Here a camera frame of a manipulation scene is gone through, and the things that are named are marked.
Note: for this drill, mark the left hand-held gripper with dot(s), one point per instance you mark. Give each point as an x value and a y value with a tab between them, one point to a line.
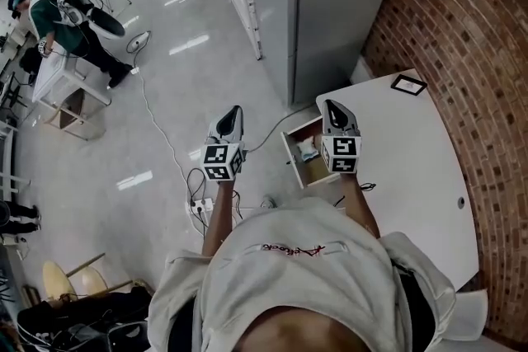
218	160

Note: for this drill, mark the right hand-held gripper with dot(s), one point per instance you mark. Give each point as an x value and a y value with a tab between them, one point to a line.
342	154

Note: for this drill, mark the wooden drawer with white front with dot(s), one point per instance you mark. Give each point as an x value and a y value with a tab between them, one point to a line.
313	173

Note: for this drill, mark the white plastic bag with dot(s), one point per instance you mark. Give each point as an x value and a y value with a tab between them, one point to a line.
307	150

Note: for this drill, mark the person's right forearm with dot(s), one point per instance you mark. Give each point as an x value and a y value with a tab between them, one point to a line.
359	202

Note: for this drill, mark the person's left forearm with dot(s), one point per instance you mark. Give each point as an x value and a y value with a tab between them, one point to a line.
218	218

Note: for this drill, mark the white power strip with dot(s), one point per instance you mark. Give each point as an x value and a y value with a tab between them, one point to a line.
202	205

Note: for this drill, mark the person's left shoe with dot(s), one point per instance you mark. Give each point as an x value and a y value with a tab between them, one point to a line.
269	202

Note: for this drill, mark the white desk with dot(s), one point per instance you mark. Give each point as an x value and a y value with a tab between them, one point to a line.
412	177

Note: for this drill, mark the person's light grey shirt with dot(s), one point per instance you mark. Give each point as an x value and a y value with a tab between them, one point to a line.
288	280

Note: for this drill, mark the grey metal cabinet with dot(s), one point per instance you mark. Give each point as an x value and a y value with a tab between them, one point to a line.
330	12

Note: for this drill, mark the white extension socket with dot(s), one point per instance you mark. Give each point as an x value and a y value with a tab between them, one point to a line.
138	41

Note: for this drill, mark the person's chin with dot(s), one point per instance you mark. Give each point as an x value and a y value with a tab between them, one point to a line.
297	331

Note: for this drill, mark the small white table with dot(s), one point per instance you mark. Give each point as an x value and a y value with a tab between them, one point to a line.
53	74

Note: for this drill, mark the wooden stools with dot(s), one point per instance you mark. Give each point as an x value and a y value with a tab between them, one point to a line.
57	280

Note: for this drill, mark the white chair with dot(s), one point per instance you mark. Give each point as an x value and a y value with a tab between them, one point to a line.
470	313

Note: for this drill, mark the black equipment pile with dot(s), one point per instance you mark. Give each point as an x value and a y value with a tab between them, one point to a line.
82	321

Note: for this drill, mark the black picture frame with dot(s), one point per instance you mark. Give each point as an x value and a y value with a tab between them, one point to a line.
409	85

